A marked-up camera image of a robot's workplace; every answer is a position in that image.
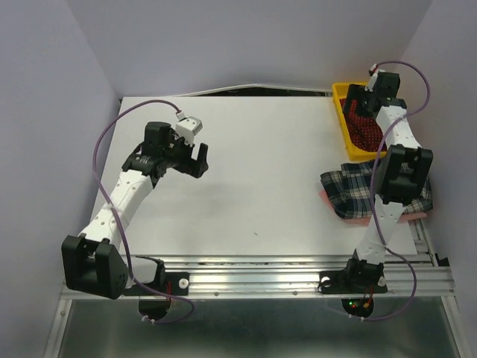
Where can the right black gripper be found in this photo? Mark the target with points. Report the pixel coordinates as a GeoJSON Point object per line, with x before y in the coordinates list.
{"type": "Point", "coordinates": [356, 92]}

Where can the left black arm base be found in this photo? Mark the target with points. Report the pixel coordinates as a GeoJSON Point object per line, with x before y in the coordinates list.
{"type": "Point", "coordinates": [165, 293]}

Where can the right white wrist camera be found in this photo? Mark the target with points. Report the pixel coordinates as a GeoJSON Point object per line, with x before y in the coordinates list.
{"type": "Point", "coordinates": [373, 73]}

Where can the yellow plastic bin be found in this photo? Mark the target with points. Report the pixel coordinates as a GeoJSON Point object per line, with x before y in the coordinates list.
{"type": "Point", "coordinates": [339, 95]}

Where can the pink skirt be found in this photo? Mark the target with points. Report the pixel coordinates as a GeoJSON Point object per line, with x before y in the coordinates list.
{"type": "Point", "coordinates": [365, 221]}

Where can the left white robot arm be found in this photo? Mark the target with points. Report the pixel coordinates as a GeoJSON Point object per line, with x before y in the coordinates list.
{"type": "Point", "coordinates": [91, 261]}

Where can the aluminium rail frame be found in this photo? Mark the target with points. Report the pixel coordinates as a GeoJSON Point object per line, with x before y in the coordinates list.
{"type": "Point", "coordinates": [272, 306]}

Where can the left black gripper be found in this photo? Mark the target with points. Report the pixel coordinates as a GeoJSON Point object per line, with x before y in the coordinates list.
{"type": "Point", "coordinates": [194, 168]}

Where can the plaid skirt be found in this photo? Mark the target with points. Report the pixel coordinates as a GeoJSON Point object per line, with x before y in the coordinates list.
{"type": "Point", "coordinates": [348, 190]}

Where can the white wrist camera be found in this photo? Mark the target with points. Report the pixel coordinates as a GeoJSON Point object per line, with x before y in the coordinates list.
{"type": "Point", "coordinates": [373, 73]}
{"type": "Point", "coordinates": [188, 127]}

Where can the red polka dot skirt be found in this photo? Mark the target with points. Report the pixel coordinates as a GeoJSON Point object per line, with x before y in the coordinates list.
{"type": "Point", "coordinates": [364, 133]}

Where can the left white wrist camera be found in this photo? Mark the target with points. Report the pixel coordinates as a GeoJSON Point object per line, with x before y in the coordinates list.
{"type": "Point", "coordinates": [188, 127]}

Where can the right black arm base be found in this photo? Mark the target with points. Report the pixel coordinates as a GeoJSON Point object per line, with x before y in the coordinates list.
{"type": "Point", "coordinates": [358, 277]}

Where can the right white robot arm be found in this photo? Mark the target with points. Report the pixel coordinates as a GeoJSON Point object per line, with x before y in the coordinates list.
{"type": "Point", "coordinates": [397, 178]}

